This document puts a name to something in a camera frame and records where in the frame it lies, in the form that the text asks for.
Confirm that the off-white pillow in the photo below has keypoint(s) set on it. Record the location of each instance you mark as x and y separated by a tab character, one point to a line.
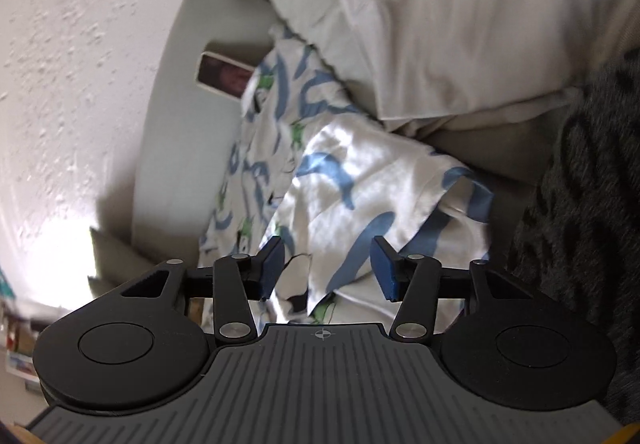
450	14

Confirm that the dark spotted cloth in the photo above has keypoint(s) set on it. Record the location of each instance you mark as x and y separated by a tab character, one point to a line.
585	224

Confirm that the smartphone in white case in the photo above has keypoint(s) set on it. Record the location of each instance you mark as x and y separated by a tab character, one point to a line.
220	74

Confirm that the grey sofa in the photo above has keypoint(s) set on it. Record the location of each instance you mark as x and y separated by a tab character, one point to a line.
200	149

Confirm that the white blue-printed garment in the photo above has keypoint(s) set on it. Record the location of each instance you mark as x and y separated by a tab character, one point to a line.
350	194

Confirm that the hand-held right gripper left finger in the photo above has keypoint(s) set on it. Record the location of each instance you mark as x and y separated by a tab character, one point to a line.
272	269

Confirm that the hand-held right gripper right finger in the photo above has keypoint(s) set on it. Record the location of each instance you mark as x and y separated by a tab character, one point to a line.
385	269

